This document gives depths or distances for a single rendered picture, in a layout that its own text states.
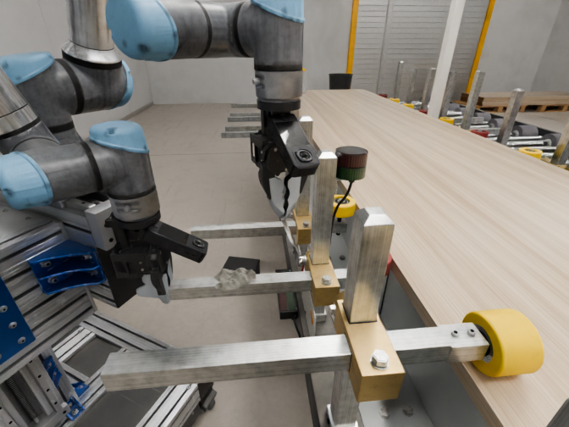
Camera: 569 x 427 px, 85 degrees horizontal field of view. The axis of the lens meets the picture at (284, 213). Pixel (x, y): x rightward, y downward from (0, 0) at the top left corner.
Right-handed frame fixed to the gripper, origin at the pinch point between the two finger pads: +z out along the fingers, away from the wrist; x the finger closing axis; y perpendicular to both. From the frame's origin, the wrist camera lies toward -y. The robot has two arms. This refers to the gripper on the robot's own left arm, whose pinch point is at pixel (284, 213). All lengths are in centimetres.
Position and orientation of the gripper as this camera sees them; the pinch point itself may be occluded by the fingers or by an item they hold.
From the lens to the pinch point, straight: 58.0
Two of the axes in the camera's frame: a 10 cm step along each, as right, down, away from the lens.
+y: -4.3, -4.3, 7.9
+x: -9.0, 2.1, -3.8
